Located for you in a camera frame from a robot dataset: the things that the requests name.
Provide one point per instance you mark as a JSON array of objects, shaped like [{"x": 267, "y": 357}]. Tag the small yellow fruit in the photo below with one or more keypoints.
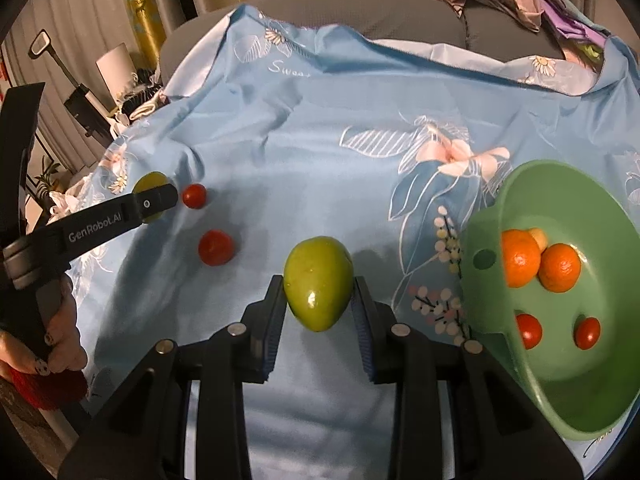
[{"x": 539, "y": 237}]

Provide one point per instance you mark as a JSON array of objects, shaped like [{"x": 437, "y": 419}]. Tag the green potted plant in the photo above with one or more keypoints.
[{"x": 45, "y": 172}]

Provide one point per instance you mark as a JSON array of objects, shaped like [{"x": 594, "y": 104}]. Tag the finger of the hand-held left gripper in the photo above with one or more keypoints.
[{"x": 150, "y": 204}]

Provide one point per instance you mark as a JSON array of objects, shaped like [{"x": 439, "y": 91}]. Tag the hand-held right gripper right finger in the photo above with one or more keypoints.
[{"x": 363, "y": 332}]

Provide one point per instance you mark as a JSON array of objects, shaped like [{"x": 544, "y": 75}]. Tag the white lamp shade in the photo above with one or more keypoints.
[{"x": 115, "y": 67}]

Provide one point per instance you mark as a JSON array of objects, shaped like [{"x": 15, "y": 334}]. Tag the black upright vacuum cleaner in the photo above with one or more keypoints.
[{"x": 85, "y": 107}]

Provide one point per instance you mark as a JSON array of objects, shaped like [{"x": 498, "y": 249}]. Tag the yellow-green round fruit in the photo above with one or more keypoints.
[{"x": 150, "y": 182}]

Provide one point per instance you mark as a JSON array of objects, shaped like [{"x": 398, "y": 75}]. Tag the white ruffled cloth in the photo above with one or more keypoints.
[{"x": 65, "y": 202}]

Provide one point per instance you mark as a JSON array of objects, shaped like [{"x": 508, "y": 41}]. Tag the person's left hand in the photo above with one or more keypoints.
[{"x": 65, "y": 350}]

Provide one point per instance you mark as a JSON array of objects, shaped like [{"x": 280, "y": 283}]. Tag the green plastic bowl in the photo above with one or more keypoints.
[{"x": 575, "y": 390}]

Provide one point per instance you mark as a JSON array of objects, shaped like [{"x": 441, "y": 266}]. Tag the large orange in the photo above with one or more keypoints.
[{"x": 520, "y": 260}]

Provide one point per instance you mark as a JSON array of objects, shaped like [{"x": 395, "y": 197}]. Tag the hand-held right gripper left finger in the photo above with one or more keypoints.
[{"x": 272, "y": 325}]

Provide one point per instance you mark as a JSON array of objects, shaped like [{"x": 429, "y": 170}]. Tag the black and white clothes pile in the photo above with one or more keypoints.
[{"x": 145, "y": 95}]

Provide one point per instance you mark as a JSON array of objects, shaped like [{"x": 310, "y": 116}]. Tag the grey sofa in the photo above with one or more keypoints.
[{"x": 400, "y": 15}]

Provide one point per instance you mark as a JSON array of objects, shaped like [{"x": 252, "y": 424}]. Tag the blue floral cloth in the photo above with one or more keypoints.
[{"x": 300, "y": 160}]

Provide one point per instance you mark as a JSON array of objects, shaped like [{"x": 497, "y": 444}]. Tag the red cherry tomato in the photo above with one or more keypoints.
[
  {"x": 216, "y": 247},
  {"x": 587, "y": 333},
  {"x": 194, "y": 195},
  {"x": 529, "y": 331}
]

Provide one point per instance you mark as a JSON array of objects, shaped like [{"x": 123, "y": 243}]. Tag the small orange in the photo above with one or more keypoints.
[{"x": 560, "y": 267}]

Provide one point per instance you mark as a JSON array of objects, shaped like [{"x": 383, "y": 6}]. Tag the beige curtain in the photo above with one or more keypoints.
[{"x": 75, "y": 10}]

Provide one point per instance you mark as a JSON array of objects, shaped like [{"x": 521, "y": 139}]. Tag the purple cloth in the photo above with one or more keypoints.
[{"x": 570, "y": 20}]

